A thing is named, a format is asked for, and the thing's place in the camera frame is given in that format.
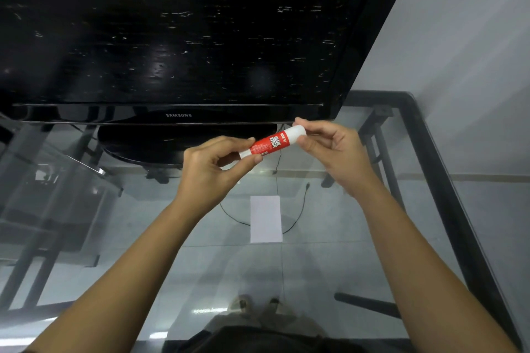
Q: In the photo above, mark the grey sandal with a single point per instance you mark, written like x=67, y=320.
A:
x=240, y=306
x=275, y=307

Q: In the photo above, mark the person's left forearm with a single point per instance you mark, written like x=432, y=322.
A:
x=124, y=274

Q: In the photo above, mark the person's right forearm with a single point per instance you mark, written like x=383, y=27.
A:
x=422, y=270

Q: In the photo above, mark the person's left thumb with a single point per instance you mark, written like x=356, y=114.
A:
x=246, y=166

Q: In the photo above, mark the black shirt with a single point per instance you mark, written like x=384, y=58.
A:
x=265, y=342

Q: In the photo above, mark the person's left hand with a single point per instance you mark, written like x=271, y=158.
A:
x=203, y=175

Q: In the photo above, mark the black metal table frame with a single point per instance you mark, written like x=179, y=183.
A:
x=439, y=183

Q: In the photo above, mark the white paper sheet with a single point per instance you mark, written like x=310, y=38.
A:
x=266, y=219

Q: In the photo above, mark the person's right hand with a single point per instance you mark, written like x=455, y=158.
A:
x=343, y=162

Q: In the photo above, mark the person's right thumb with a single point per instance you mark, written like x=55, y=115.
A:
x=310, y=146

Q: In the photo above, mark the red and white glue stick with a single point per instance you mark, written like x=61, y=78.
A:
x=269, y=144

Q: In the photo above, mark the glass shelf panel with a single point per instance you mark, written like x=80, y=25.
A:
x=49, y=166

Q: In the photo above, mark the black flat screen television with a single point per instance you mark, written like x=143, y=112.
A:
x=165, y=34

